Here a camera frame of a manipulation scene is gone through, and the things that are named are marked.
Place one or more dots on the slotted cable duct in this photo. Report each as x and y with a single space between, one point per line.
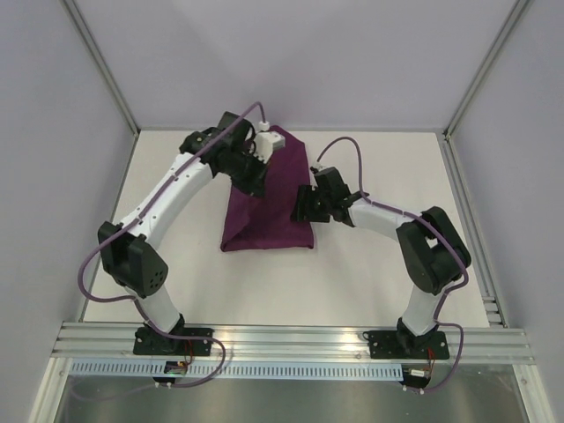
242 370

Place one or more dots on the right aluminium frame post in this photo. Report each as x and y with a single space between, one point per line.
509 25

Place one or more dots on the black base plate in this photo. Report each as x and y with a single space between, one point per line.
149 342
393 345

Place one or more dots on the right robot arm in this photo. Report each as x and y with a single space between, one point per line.
435 257

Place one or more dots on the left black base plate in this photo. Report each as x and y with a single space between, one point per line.
149 342

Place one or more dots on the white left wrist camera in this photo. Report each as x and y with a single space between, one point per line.
267 141

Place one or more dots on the left aluminium frame post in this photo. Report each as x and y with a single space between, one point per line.
77 18

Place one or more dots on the purple cloth mat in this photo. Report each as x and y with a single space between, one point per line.
261 223

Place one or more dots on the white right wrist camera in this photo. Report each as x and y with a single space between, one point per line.
321 168

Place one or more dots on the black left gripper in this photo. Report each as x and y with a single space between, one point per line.
256 184

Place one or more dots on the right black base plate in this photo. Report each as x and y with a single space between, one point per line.
393 345

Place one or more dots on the right aluminium side rail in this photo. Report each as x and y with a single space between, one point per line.
480 264

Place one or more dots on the aluminium frame post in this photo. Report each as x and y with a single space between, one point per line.
509 25
77 18

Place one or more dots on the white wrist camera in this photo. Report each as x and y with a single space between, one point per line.
267 141
321 168

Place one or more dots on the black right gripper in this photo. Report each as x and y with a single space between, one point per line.
311 204

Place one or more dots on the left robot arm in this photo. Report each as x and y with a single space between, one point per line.
129 250

